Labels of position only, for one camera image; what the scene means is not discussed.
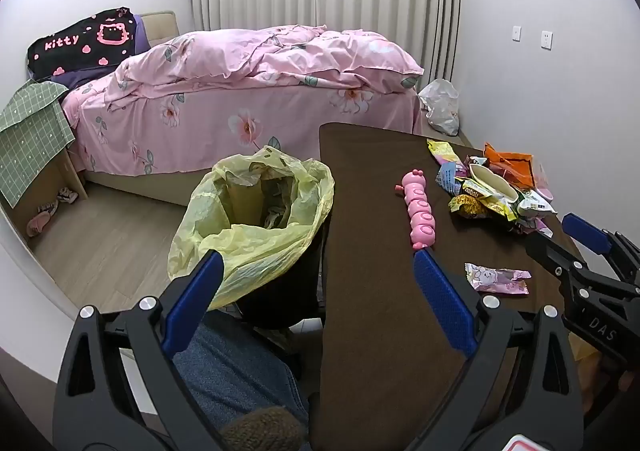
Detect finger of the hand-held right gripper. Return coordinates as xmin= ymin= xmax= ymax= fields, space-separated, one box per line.
xmin=561 ymin=213 xmax=640 ymax=283
xmin=525 ymin=231 xmax=591 ymax=278

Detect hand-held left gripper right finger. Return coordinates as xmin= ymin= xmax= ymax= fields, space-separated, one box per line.
xmin=412 ymin=248 xmax=586 ymax=451

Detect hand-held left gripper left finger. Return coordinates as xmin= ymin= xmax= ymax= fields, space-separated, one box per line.
xmin=52 ymin=250 xmax=226 ymax=451

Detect pink snack wrapper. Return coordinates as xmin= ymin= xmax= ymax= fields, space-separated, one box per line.
xmin=464 ymin=262 xmax=532 ymax=296

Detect yellow plastic bin liner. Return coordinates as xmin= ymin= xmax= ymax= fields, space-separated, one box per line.
xmin=167 ymin=146 xmax=335 ymax=312

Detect black trash bin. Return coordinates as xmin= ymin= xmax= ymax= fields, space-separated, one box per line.
xmin=235 ymin=223 xmax=327 ymax=332

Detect yellow-green chip bag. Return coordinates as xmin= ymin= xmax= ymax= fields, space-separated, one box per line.
xmin=466 ymin=163 xmax=520 ymax=222

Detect blue snack wrapper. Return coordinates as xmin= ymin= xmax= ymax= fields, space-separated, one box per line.
xmin=436 ymin=162 xmax=471 ymax=196

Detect yellow and pink wrapper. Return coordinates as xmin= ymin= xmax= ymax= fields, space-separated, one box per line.
xmin=426 ymin=138 xmax=463 ymax=166

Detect person's leg in jeans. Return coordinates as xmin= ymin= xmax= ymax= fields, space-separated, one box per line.
xmin=172 ymin=311 xmax=311 ymax=437

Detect pink caterpillar toy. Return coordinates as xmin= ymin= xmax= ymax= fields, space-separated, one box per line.
xmin=395 ymin=171 xmax=437 ymax=252

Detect brown fuzzy cloth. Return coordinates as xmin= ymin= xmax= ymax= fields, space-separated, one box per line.
xmin=220 ymin=406 xmax=307 ymax=451

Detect bed with pink floral sheet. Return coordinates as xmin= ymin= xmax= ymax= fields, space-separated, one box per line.
xmin=60 ymin=26 xmax=426 ymax=206

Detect pink slipper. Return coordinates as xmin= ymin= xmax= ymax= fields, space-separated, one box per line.
xmin=26 ymin=213 xmax=53 ymax=237

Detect slippers under nightstand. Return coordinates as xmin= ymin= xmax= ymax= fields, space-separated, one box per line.
xmin=10 ymin=146 xmax=88 ymax=242

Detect white plastic bag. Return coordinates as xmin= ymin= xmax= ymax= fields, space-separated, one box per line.
xmin=417 ymin=78 xmax=461 ymax=136

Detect green checked cloth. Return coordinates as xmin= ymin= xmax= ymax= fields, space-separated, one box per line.
xmin=0 ymin=81 xmax=76 ymax=206

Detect pink floral duvet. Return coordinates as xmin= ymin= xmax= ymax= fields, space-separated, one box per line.
xmin=107 ymin=26 xmax=426 ymax=96

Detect beige headboard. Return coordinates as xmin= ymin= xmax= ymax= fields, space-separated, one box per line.
xmin=135 ymin=10 xmax=180 ymax=54

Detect black Hello Kitty pillow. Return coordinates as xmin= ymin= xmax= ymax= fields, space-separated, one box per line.
xmin=26 ymin=7 xmax=137 ymax=80

